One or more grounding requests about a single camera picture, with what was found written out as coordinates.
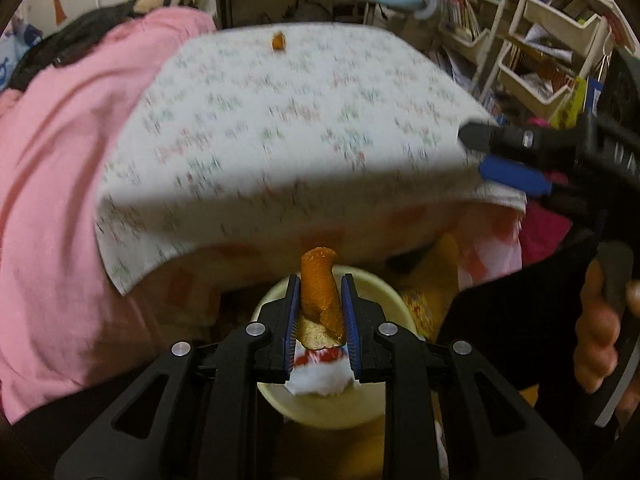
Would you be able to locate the pale yellow trash bin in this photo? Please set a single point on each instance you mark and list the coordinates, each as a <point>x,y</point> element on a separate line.
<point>325,410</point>

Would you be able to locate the white tiered cart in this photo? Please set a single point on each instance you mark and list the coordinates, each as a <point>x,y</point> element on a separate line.
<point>550,20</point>

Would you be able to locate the person's right hand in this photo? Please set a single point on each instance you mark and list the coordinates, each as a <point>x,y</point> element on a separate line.
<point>595,340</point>

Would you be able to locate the yellow patterned mat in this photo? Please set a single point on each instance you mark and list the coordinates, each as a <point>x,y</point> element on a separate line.
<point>425,310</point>

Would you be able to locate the black jacket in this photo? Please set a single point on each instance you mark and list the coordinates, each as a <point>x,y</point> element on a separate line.
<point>75,35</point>

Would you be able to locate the pink duvet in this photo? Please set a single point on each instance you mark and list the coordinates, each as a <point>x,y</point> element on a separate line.
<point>60,185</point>

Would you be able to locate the person's black clothing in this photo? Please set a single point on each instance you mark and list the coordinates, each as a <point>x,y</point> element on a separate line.
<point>510,320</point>

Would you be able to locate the white book rack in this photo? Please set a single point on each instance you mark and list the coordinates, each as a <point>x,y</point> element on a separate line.
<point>480,45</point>

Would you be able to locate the small orange peel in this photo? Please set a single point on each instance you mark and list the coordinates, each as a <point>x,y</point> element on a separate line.
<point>278,42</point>

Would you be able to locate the floral tablecloth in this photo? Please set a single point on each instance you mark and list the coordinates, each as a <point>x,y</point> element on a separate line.
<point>275,135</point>

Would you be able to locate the blue paper bag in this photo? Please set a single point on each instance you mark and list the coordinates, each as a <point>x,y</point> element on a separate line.
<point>595,95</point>

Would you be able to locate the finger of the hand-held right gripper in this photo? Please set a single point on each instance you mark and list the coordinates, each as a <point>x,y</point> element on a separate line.
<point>500,137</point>
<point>515,175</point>

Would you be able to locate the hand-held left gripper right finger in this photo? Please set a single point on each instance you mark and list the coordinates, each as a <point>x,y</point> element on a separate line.
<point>350,320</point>

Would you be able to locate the yellow paper bag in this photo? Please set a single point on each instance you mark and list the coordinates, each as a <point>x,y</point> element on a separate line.
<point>570,105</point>

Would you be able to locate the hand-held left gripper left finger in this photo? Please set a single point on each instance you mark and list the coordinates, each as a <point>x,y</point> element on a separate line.
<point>292,320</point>

